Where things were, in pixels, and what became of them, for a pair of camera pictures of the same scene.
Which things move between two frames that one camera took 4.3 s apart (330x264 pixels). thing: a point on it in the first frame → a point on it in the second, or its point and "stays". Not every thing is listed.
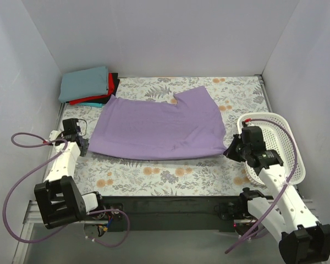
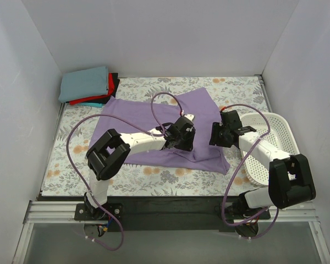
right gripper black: x=235 y=149 → x=216 y=135
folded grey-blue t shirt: x=83 y=83 stays
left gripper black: x=83 y=146 → x=180 y=141
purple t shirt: x=187 y=126 stays
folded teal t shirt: x=91 y=104 stays
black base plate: x=173 y=213 stays
